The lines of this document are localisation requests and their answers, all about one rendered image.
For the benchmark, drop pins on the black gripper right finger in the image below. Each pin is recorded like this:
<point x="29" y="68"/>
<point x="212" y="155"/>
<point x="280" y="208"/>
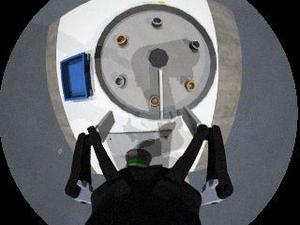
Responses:
<point x="219" y="185"/>

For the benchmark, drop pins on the blue crate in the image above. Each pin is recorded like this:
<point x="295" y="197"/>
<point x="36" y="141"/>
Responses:
<point x="75" y="77"/>

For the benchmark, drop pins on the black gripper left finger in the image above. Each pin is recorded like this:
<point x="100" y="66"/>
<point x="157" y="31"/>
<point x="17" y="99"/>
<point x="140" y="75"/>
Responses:
<point x="79" y="185"/>

